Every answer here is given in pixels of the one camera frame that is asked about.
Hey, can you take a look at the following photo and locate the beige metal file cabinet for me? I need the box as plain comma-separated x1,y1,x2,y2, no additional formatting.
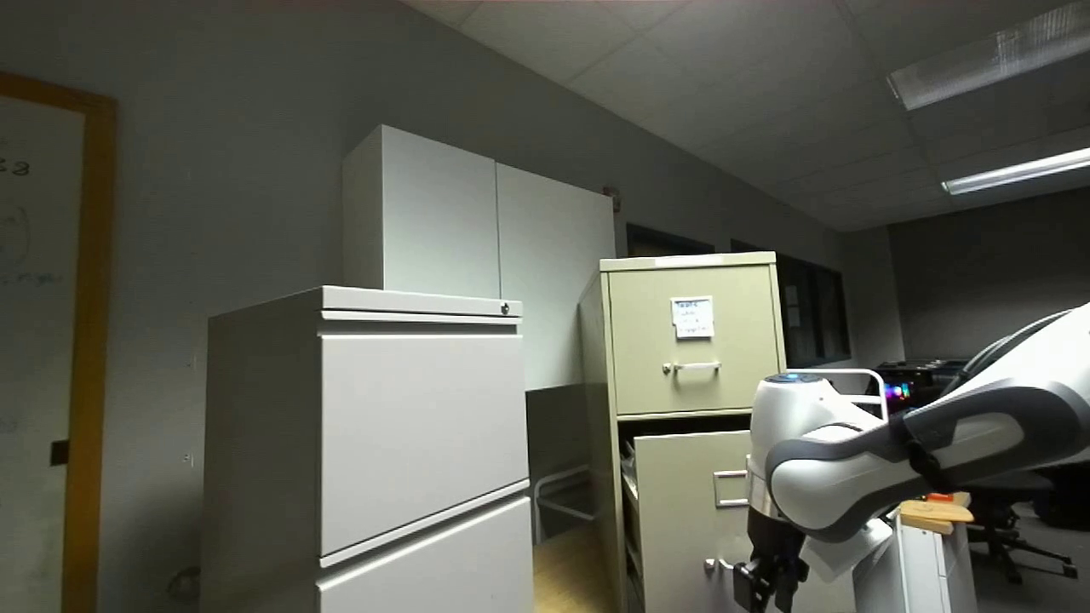
580,248,792,613

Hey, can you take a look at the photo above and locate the light wooden block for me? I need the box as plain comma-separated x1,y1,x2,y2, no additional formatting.
893,492,977,537

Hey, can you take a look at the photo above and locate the wooden framed whiteboard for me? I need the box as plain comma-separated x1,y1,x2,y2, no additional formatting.
0,72,124,613

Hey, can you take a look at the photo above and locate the white pedestal stand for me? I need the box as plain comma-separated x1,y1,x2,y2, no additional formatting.
798,516,982,613

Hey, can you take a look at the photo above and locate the black office chair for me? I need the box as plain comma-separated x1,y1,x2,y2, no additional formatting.
965,484,1085,589

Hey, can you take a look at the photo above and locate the narrow fluorescent ceiling light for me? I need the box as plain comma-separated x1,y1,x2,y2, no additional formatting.
938,142,1090,203

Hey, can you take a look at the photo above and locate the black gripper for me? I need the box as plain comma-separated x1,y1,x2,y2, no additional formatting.
729,503,815,613

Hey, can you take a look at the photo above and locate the tall white storage cabinet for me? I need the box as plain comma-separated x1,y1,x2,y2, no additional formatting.
340,122,619,394

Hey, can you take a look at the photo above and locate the large fluorescent ceiling light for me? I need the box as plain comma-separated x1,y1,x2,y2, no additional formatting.
882,0,1090,116

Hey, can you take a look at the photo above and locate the beige file cabinet drawer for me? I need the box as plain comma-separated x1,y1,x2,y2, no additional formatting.
619,427,768,613

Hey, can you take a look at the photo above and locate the white paper label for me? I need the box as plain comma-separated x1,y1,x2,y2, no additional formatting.
669,293,718,344

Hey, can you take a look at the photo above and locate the grey lateral file cabinet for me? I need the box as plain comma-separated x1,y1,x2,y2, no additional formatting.
198,283,538,613

